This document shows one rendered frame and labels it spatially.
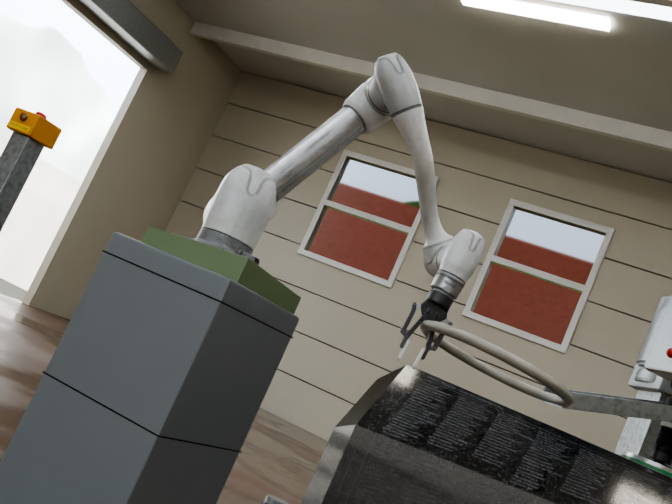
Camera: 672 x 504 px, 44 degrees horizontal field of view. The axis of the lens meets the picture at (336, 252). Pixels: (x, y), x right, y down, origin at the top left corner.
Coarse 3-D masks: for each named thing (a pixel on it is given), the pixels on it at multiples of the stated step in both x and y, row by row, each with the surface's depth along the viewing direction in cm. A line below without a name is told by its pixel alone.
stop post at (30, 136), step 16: (16, 112) 280; (32, 112) 278; (16, 128) 277; (32, 128) 275; (48, 128) 281; (16, 144) 278; (32, 144) 279; (48, 144) 283; (0, 160) 279; (16, 160) 276; (32, 160) 282; (0, 176) 276; (16, 176) 278; (0, 192) 275; (16, 192) 280; (0, 208) 276; (0, 224) 279
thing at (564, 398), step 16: (432, 320) 237; (464, 336) 224; (448, 352) 263; (464, 352) 264; (496, 352) 219; (480, 368) 264; (528, 368) 219; (512, 384) 260; (544, 384) 221; (560, 384) 224; (544, 400) 251; (560, 400) 240
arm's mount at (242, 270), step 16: (144, 240) 216; (160, 240) 214; (176, 240) 212; (192, 240) 210; (192, 256) 208; (208, 256) 206; (224, 256) 204; (240, 256) 203; (224, 272) 203; (240, 272) 201; (256, 272) 206; (256, 288) 209; (272, 288) 215; (288, 288) 222; (288, 304) 225
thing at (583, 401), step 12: (576, 396) 243; (588, 396) 244; (600, 396) 245; (612, 396) 259; (564, 408) 242; (576, 408) 243; (588, 408) 244; (600, 408) 245; (612, 408) 246; (624, 408) 247; (636, 408) 249; (648, 408) 250; (660, 408) 251; (660, 420) 251
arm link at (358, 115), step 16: (368, 80) 256; (352, 96) 257; (368, 96) 253; (352, 112) 254; (368, 112) 254; (384, 112) 254; (320, 128) 253; (336, 128) 252; (352, 128) 254; (368, 128) 257; (304, 144) 250; (320, 144) 250; (336, 144) 252; (288, 160) 248; (304, 160) 248; (320, 160) 251; (272, 176) 245; (288, 176) 246; (304, 176) 250; (288, 192) 250; (208, 208) 236
